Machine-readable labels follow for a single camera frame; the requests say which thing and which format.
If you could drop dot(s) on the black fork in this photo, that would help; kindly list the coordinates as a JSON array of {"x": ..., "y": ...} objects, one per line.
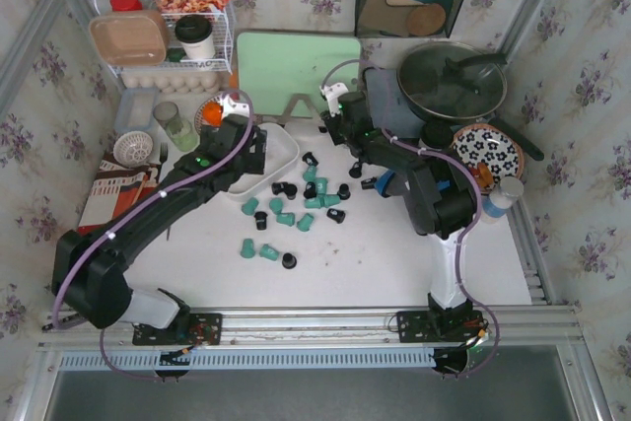
[{"x": 163, "y": 157}]

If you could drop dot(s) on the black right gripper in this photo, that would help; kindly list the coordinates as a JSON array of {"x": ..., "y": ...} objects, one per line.
[{"x": 338, "y": 124}]

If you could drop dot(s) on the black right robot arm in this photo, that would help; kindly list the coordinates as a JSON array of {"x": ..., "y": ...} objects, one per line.
[{"x": 441, "y": 202}]

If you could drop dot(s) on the white cup black lid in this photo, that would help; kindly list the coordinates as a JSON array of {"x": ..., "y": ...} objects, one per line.
[{"x": 195, "y": 33}]

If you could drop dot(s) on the black mesh organizer rack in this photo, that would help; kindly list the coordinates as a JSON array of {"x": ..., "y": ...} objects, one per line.
[{"x": 406, "y": 18}]

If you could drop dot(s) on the patterned folded cloth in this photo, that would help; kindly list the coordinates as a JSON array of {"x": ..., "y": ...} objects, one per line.
[{"x": 115, "y": 189}]

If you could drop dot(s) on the white rectangular storage basket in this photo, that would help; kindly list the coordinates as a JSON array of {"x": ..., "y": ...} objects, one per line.
[{"x": 281, "y": 156}]

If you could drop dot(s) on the red capped jar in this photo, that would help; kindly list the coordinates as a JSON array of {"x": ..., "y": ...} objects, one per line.
[{"x": 125, "y": 5}]

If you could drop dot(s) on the green glass cup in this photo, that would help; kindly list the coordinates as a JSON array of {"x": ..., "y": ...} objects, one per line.
[{"x": 182, "y": 134}]

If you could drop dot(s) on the grey plastic cup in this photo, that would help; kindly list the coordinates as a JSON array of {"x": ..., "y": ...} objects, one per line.
[{"x": 165, "y": 113}]

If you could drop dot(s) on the black lidded printed jar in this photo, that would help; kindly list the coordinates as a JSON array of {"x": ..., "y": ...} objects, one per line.
[{"x": 436, "y": 135}]

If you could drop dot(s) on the green cutting board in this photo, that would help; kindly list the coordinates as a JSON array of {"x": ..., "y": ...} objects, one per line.
[{"x": 273, "y": 67}]

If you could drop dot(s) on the black capsule bottom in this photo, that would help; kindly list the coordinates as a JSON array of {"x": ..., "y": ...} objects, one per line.
[{"x": 289, "y": 261}]

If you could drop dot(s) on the orange fruit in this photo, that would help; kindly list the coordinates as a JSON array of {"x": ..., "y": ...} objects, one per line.
[{"x": 212, "y": 114}]

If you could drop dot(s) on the white perforated small basket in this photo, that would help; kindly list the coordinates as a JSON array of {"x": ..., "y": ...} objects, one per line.
[{"x": 133, "y": 148}]

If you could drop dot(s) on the flower patterned plate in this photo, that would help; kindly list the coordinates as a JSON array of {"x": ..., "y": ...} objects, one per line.
[{"x": 489, "y": 154}]

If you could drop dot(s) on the fruit plate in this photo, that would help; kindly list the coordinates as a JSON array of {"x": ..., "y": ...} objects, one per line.
[{"x": 198, "y": 123}]

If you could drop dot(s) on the teal capsule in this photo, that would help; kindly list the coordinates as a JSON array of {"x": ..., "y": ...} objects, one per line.
[
  {"x": 248, "y": 249},
  {"x": 269, "y": 252},
  {"x": 310, "y": 174},
  {"x": 249, "y": 208},
  {"x": 305, "y": 223}
]

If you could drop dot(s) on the black frying pan with lid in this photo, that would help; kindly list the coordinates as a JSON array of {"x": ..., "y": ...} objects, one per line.
[{"x": 458, "y": 84}]

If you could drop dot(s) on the white wire shelf rack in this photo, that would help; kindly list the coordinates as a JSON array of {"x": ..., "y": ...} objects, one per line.
[{"x": 223, "y": 22}]

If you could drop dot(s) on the black capsule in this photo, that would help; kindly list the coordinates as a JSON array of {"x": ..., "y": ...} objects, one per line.
[
  {"x": 336, "y": 215},
  {"x": 310, "y": 159},
  {"x": 289, "y": 261},
  {"x": 260, "y": 218}
]

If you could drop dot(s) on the blue cloth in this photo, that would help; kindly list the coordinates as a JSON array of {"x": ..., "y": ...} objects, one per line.
[{"x": 391, "y": 184}]

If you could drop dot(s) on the white egg tray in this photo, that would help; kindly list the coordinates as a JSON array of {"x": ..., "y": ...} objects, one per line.
[{"x": 173, "y": 82}]

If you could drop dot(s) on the brown lidded food container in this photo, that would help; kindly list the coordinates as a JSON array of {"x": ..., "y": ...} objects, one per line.
[{"x": 131, "y": 39}]

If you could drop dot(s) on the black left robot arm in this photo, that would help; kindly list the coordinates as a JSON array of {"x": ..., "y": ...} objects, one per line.
[{"x": 89, "y": 270}]

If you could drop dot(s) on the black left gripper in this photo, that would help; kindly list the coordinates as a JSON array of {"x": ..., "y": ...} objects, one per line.
[{"x": 251, "y": 151}]

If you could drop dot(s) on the white blue bottle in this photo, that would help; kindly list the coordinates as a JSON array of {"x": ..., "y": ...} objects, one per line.
[{"x": 501, "y": 198}]

